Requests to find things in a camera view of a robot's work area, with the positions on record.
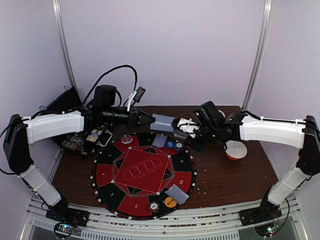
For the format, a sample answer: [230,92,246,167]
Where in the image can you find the orange big blind button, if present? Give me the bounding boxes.
[164,196,177,208]

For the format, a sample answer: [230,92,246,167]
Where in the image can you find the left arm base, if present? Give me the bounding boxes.
[45,207,90,227]

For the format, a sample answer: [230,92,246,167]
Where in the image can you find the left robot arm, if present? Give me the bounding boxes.
[2,85,146,222]

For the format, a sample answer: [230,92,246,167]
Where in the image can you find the round poker table mat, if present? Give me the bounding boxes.
[90,132,197,220]

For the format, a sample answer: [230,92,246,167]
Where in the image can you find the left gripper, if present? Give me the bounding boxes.
[102,106,155,130]

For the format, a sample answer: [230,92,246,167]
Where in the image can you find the left aluminium frame post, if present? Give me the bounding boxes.
[52,0,78,91]

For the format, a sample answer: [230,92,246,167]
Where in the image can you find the front aluminium rail frame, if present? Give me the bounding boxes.
[18,197,312,240]

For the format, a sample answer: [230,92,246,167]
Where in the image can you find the small pile of dealt cards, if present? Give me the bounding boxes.
[165,184,189,205]

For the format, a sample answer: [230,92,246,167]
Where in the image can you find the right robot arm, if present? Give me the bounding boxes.
[178,101,320,221]

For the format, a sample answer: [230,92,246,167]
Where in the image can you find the Texas Hold'em card box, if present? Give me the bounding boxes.
[85,129,103,143]

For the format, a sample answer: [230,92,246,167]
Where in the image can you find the red poker chip stack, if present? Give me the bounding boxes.
[149,202,160,213]

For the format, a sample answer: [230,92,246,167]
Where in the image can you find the poker chips row in case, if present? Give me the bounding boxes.
[62,135,86,154]

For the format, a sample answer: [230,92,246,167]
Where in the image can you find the white and orange bowl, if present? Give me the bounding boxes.
[225,140,248,161]

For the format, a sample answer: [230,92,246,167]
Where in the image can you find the deck of blue cards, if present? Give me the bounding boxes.
[173,129,189,140]

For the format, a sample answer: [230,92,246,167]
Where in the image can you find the right aluminium frame post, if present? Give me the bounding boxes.
[241,0,274,110]

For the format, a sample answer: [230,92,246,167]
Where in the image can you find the aluminium frame post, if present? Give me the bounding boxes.
[241,0,274,110]
[52,0,78,91]

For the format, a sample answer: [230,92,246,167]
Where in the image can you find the blue small blind button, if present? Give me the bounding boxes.
[165,141,176,149]

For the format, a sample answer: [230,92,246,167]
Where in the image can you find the black poker set case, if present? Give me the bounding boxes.
[31,87,112,159]

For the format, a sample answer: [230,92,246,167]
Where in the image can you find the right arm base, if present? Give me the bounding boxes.
[239,206,282,226]

